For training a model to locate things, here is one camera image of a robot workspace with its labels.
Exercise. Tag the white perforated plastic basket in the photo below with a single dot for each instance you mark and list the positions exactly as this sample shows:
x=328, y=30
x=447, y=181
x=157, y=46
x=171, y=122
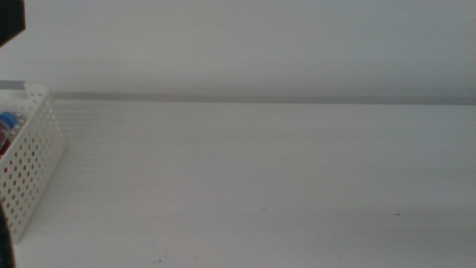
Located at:
x=33, y=156

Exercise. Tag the blue-capped water bottle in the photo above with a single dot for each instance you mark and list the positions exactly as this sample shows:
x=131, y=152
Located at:
x=8, y=119

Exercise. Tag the red cola can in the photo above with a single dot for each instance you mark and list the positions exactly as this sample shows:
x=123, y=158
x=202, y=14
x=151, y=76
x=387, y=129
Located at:
x=3, y=148

